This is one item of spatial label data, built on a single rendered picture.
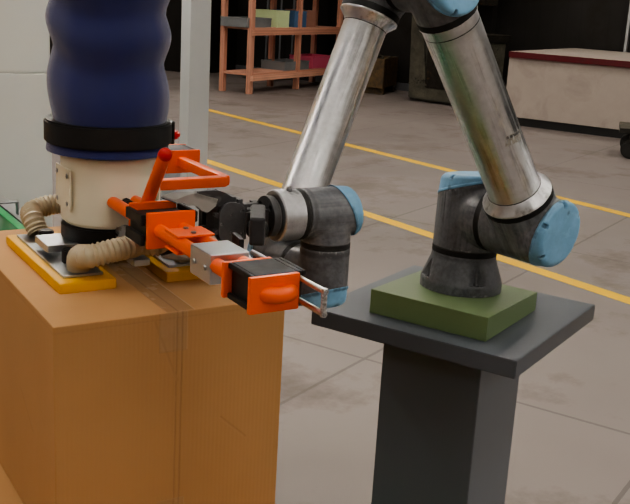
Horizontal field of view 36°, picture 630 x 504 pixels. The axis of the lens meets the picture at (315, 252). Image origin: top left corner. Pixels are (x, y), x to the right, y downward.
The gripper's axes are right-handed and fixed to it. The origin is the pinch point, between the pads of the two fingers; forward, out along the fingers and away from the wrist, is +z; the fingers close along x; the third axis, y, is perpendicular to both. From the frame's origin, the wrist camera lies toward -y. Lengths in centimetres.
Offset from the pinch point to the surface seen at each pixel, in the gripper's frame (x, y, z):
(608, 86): -49, 643, -818
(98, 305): -12.8, 3.1, 10.5
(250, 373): -25.7, -4.4, -13.6
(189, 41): 8, 343, -159
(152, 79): 21.6, 18.5, -4.6
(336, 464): -107, 92, -99
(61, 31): 29.0, 23.5, 9.7
